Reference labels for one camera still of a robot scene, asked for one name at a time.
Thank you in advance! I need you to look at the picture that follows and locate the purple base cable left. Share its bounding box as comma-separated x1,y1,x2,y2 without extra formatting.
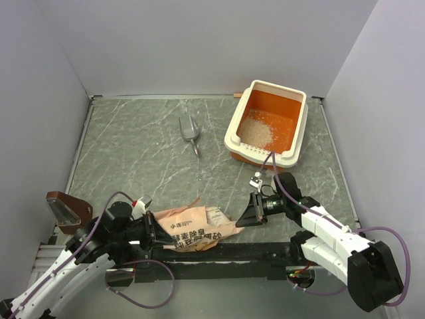
104,259,175,309

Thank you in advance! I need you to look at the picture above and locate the black mounting base rail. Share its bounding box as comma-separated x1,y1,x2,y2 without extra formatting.
124,242,309,283

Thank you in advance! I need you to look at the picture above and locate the clean litter pile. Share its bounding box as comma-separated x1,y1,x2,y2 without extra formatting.
237,110,293,150

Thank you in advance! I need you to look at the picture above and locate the aluminium frame rail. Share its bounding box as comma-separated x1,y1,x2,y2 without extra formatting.
33,235,64,272

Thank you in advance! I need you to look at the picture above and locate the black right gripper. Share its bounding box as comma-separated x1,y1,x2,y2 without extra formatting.
237,191,287,227

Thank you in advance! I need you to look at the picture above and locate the orange and white litter box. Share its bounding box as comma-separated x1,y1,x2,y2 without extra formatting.
224,80,308,171

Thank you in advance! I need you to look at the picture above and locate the brown dustpan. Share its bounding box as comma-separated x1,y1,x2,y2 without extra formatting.
46,191,93,235

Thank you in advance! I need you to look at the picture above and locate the grey metal litter scoop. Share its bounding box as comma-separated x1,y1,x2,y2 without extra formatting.
179,114,200,157

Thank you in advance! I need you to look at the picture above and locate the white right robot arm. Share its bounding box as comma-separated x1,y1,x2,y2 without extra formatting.
236,172,404,312

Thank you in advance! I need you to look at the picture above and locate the pink cat litter bag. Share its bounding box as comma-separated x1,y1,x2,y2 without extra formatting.
154,201,244,253

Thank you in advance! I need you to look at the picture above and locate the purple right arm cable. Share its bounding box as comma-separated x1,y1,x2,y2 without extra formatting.
262,151,410,306

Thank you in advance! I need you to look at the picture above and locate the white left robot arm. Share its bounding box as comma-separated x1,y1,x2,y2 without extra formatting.
1,201,175,318

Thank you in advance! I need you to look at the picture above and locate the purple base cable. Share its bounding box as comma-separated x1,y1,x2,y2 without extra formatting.
288,262,348,296
104,259,175,309

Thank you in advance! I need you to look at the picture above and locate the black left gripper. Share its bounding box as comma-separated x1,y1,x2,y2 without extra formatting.
110,210,177,251

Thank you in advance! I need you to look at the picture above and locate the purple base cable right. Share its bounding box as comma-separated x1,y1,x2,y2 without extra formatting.
288,262,348,296

